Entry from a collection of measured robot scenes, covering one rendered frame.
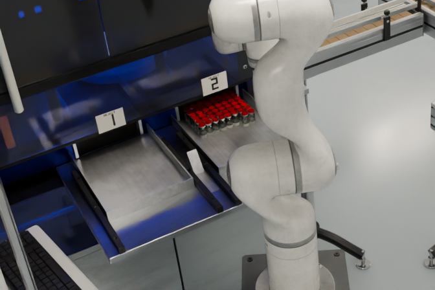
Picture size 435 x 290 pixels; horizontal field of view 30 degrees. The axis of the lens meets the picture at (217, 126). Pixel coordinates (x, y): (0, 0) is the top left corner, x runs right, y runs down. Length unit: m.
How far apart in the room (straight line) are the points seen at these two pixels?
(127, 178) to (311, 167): 0.82
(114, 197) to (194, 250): 0.56
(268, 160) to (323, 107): 2.52
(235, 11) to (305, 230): 0.57
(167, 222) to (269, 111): 0.69
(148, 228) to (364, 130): 2.02
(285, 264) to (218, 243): 0.99
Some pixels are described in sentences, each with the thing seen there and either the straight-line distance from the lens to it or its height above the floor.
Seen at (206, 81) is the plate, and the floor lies 1.04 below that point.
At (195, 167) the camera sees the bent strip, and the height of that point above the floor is 0.90.
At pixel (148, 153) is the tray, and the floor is 0.88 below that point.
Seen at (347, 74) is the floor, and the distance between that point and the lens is 4.47.
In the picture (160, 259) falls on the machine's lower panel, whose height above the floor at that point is 0.44.
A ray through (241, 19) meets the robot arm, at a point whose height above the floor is 1.63.
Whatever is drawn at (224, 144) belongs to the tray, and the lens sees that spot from 2.44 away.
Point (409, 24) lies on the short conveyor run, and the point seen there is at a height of 0.91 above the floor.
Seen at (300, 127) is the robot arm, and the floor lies 1.36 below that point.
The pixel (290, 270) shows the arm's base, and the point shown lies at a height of 0.98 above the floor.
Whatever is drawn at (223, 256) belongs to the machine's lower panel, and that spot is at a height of 0.34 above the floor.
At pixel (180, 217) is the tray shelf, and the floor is 0.88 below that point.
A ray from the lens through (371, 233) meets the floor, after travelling 3.42.
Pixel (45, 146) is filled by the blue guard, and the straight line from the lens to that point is 2.36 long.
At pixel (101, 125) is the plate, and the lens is 2.38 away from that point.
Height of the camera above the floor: 2.27
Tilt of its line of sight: 33 degrees down
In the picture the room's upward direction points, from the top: 8 degrees counter-clockwise
